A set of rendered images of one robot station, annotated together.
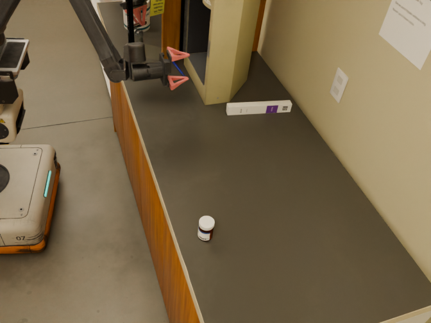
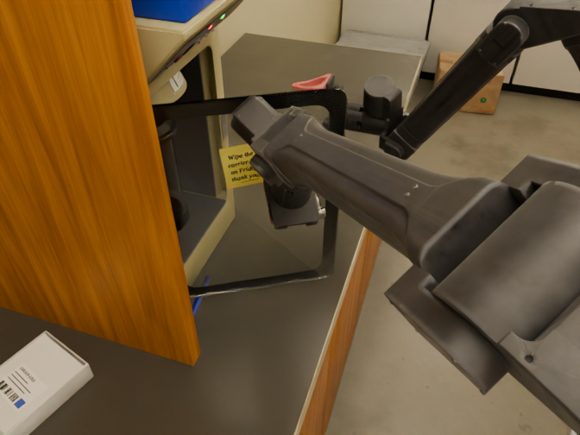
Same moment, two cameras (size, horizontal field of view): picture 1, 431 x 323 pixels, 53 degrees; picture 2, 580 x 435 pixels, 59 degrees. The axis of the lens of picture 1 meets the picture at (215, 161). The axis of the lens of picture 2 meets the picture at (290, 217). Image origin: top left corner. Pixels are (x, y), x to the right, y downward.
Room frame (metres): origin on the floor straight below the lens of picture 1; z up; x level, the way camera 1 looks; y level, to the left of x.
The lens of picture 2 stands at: (2.04, 0.79, 1.74)
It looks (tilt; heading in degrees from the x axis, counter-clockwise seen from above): 41 degrees down; 223
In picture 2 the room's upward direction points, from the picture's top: straight up
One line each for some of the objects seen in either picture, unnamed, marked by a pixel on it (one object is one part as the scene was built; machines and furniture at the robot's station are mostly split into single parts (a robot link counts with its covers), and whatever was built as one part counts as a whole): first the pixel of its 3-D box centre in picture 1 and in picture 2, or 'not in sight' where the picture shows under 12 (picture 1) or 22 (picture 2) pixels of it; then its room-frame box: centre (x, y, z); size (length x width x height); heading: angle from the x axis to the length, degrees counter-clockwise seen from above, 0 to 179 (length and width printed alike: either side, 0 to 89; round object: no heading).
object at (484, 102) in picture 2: not in sight; (466, 82); (-1.10, -0.52, 0.14); 0.41 x 0.33 x 0.29; 121
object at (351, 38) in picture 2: not in sight; (378, 68); (-0.83, -1.05, 0.17); 0.60 x 0.42 x 0.33; 112
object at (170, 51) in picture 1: (176, 59); (314, 94); (1.31, 0.18, 1.23); 0.09 x 0.07 x 0.07; 115
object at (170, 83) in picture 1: (176, 76); not in sight; (1.31, 0.18, 1.16); 0.09 x 0.07 x 0.07; 115
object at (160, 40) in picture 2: not in sight; (203, 21); (1.58, 0.19, 1.46); 0.32 x 0.11 x 0.10; 24
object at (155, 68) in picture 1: (156, 70); (347, 115); (1.28, 0.25, 1.20); 0.07 x 0.07 x 0.10; 25
